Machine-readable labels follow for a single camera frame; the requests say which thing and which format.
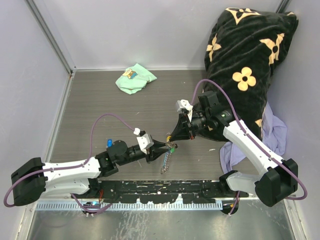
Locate key with blue tag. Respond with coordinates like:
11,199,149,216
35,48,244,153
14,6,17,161
106,138,113,148

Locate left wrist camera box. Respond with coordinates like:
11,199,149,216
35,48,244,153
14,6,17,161
136,130,154,154

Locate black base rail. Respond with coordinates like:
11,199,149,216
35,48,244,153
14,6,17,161
92,179,248,205

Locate lavender cloth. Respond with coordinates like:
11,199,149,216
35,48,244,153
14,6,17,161
219,103,288,174

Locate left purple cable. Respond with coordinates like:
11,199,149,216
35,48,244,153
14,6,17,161
3,113,137,215

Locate blue handled key ring organizer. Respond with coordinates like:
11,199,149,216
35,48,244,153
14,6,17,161
160,146,176,174

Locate black floral blanket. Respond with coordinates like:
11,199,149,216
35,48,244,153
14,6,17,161
202,7,299,138

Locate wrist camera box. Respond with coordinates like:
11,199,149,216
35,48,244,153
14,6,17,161
136,130,154,154
175,99,193,113

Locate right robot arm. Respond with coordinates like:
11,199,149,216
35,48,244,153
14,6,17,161
169,91,298,207

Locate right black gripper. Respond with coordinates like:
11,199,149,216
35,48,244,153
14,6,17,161
169,110,210,141

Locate aluminium corner post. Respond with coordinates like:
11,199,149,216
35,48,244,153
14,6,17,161
24,0,77,75

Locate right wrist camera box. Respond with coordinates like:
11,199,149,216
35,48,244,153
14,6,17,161
175,99,193,113

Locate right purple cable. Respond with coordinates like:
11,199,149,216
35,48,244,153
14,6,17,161
191,79,308,216

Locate purple cable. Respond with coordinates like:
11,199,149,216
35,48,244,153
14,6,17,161
191,79,308,216
3,113,137,215

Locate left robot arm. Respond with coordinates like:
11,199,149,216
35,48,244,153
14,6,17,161
11,140,169,207

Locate mint green cloth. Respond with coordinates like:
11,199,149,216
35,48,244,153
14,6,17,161
115,63,157,95

